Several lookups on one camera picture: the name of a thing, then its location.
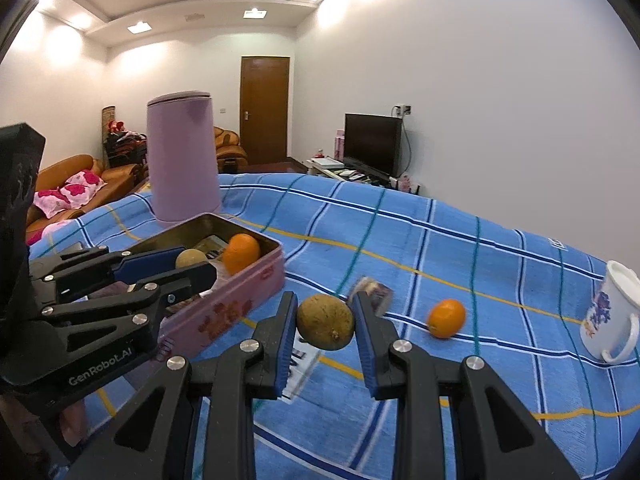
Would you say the white television stand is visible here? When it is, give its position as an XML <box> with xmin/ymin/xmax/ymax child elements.
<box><xmin>305</xmin><ymin>156</ymin><xmax>423</xmax><ymax>196</ymax></box>

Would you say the person's left hand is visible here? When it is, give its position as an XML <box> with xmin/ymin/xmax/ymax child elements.
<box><xmin>60</xmin><ymin>400</ymin><xmax>90</xmax><ymax>447</ymax></box>

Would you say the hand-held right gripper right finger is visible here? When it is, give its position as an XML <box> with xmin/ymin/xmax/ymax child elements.
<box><xmin>351</xmin><ymin>291</ymin><xmax>581</xmax><ymax>480</ymax></box>

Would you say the brown leather sofa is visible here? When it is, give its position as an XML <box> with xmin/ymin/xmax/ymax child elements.
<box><xmin>214</xmin><ymin>126</ymin><xmax>249</xmax><ymax>173</ymax></box>

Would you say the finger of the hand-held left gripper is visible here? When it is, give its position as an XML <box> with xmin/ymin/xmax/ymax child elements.
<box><xmin>29</xmin><ymin>245</ymin><xmax>186</xmax><ymax>306</ymax></box>
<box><xmin>40</xmin><ymin>261</ymin><xmax>218</xmax><ymax>335</ymax></box>

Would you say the orange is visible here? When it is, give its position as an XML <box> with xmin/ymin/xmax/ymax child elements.
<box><xmin>221</xmin><ymin>233</ymin><xmax>262</xmax><ymax>276</ymax></box>
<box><xmin>427</xmin><ymin>299</ymin><xmax>467</xmax><ymax>339</ymax></box>

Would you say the blue plaid blanket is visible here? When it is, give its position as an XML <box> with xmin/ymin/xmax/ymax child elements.
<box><xmin>27</xmin><ymin>172</ymin><xmax>640</xmax><ymax>480</ymax></box>

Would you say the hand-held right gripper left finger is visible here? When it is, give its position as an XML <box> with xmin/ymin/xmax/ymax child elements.
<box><xmin>65</xmin><ymin>290</ymin><xmax>301</xmax><ymax>480</ymax></box>

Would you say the pink tin box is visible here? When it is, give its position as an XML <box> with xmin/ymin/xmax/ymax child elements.
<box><xmin>120</xmin><ymin>212</ymin><xmax>285</xmax><ymax>361</ymax></box>

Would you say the printed paper card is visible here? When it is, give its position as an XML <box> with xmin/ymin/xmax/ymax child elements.
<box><xmin>192</xmin><ymin>235</ymin><xmax>231</xmax><ymax>263</ymax></box>

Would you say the orange leather sofa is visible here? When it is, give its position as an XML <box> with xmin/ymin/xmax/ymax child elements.
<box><xmin>25</xmin><ymin>155</ymin><xmax>147</xmax><ymax>233</ymax></box>

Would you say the pink floral pillow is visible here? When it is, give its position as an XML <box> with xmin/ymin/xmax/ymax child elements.
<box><xmin>32</xmin><ymin>170</ymin><xmax>108</xmax><ymax>218</ymax></box>

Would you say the white printed mug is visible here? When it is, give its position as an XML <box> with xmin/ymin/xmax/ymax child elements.
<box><xmin>580</xmin><ymin>260</ymin><xmax>640</xmax><ymax>364</ymax></box>

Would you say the brown longan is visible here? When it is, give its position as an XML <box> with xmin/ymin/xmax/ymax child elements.
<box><xmin>175</xmin><ymin>249</ymin><xmax>208</xmax><ymax>270</ymax></box>
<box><xmin>296</xmin><ymin>294</ymin><xmax>356</xmax><ymax>351</ymax></box>

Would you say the pile of dark belongings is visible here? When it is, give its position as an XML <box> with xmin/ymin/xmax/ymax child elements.
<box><xmin>101</xmin><ymin>105</ymin><xmax>149</xmax><ymax>168</ymax></box>

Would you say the black television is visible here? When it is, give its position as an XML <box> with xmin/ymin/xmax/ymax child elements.
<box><xmin>344</xmin><ymin>113</ymin><xmax>404</xmax><ymax>178</ymax></box>

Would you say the pink tumbler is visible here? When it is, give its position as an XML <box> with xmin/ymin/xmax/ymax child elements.
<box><xmin>146</xmin><ymin>90</ymin><xmax>222</xmax><ymax>223</ymax></box>

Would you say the brown wooden door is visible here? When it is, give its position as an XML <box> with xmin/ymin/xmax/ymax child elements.
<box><xmin>240</xmin><ymin>56</ymin><xmax>291</xmax><ymax>166</ymax></box>

